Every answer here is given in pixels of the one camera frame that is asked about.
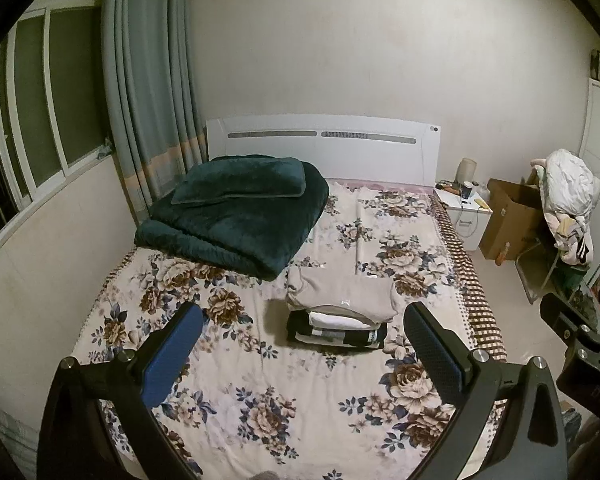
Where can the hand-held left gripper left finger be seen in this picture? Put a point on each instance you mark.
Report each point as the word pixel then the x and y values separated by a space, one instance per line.
pixel 172 360

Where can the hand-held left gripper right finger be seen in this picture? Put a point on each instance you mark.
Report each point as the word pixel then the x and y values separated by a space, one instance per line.
pixel 432 355

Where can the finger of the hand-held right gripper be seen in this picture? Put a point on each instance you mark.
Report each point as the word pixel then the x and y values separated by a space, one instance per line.
pixel 562 317

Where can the beige long-sleeve shirt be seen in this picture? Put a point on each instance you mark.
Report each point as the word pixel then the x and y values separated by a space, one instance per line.
pixel 340 290

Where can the person's right forearm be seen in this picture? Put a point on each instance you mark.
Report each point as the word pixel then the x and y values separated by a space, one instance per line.
pixel 592 442

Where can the stack of dark folded clothes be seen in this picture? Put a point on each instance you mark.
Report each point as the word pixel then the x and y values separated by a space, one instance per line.
pixel 325 337

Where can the small brown bottle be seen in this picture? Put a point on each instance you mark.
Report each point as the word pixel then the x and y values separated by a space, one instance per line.
pixel 503 253

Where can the bed with floral sheet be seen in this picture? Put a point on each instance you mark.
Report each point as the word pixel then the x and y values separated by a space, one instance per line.
pixel 260 385

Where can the white folded shirt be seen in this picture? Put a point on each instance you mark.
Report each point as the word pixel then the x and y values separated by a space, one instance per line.
pixel 340 321

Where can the large brown cardboard box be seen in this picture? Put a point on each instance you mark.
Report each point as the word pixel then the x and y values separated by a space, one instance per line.
pixel 510 220

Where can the white crumpled duvet pile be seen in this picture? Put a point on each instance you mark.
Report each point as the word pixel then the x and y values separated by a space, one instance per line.
pixel 570 190

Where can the white nightstand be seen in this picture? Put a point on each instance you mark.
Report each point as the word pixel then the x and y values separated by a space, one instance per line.
pixel 467 220

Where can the dark green folded blanket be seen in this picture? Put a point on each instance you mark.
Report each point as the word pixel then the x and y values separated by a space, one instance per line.
pixel 230 230

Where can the dark cup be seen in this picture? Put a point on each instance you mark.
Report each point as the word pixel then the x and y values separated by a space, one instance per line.
pixel 466 190

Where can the beige table lamp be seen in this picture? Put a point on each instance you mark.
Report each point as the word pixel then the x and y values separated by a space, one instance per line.
pixel 467 169

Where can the dark green pillow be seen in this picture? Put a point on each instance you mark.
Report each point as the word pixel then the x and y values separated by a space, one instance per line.
pixel 240 180

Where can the white headboard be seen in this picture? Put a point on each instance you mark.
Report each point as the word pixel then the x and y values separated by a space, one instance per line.
pixel 325 150

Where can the grey-green curtain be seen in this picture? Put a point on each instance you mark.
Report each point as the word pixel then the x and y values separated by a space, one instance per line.
pixel 150 85

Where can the metal frame chair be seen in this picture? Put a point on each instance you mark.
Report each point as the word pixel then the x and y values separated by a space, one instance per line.
pixel 540 280

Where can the white frame window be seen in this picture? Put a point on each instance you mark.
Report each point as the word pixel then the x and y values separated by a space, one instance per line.
pixel 35 110

